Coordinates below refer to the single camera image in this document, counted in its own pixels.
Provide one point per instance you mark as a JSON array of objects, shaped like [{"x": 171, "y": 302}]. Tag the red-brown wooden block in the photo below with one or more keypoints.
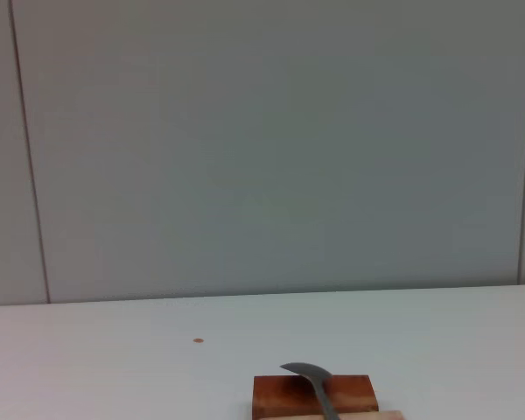
[{"x": 280, "y": 394}]

